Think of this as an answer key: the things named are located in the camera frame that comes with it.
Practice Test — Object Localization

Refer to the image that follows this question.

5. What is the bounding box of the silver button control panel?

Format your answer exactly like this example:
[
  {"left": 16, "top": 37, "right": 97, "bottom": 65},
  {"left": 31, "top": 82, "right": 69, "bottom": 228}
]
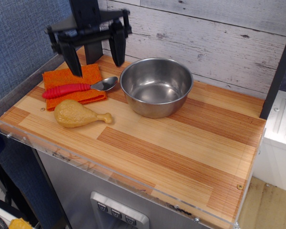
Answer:
[{"left": 90, "top": 191, "right": 150, "bottom": 229}]

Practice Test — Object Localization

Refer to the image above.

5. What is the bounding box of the clear acrylic counter guard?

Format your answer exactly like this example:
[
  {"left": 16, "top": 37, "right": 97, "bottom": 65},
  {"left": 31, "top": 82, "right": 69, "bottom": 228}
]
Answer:
[{"left": 0, "top": 109, "right": 266, "bottom": 229}]

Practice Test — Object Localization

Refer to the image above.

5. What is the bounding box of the black vertical post left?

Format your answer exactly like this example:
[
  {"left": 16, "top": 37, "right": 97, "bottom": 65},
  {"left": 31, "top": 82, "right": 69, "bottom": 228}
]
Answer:
[{"left": 84, "top": 41, "right": 103, "bottom": 65}]

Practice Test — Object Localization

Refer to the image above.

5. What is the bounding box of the yellow object bottom left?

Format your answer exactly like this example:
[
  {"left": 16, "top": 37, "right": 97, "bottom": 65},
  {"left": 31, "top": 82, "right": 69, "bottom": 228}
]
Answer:
[{"left": 8, "top": 218, "right": 33, "bottom": 229}]

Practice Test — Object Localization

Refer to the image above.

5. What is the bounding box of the black vertical post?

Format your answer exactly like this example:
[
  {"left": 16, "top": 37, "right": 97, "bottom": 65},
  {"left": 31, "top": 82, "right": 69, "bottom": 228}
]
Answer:
[
  {"left": 259, "top": 45, "right": 286, "bottom": 120},
  {"left": 84, "top": 41, "right": 103, "bottom": 65}
]

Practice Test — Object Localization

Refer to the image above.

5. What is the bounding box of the stainless steel pot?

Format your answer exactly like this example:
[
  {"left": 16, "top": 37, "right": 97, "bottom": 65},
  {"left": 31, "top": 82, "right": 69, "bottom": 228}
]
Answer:
[{"left": 120, "top": 58, "right": 194, "bottom": 118}]

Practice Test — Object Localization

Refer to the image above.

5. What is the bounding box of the stainless steel cabinet front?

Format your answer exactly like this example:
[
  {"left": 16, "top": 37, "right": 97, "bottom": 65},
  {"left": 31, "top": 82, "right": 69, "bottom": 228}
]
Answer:
[{"left": 37, "top": 150, "right": 205, "bottom": 229}]

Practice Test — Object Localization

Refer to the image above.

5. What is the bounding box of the orange folded cloth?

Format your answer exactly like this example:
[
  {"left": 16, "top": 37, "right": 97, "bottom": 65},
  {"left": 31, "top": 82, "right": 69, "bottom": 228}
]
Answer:
[{"left": 43, "top": 63, "right": 107, "bottom": 111}]

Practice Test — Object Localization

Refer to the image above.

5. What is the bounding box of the plastic toy chicken drumstick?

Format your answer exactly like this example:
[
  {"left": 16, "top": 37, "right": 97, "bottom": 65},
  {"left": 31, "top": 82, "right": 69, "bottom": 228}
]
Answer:
[{"left": 54, "top": 100, "right": 113, "bottom": 128}]

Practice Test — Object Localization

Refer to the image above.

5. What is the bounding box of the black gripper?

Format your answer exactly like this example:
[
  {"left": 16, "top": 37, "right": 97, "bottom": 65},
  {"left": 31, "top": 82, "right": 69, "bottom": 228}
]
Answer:
[{"left": 45, "top": 0, "right": 132, "bottom": 77}]

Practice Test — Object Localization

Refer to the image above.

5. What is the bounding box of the black vertical post right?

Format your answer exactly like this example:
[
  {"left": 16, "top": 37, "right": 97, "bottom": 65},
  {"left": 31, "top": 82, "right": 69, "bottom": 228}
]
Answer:
[{"left": 259, "top": 45, "right": 286, "bottom": 120}]

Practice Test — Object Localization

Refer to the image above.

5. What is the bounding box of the red handled metal spoon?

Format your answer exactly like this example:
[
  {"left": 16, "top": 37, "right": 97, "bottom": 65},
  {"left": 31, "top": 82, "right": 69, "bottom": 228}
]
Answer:
[{"left": 42, "top": 76, "right": 118, "bottom": 99}]

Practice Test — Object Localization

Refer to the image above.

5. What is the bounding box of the white ribbed appliance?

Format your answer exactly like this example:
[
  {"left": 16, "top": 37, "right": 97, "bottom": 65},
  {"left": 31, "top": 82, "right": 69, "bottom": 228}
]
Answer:
[{"left": 253, "top": 91, "right": 286, "bottom": 190}]

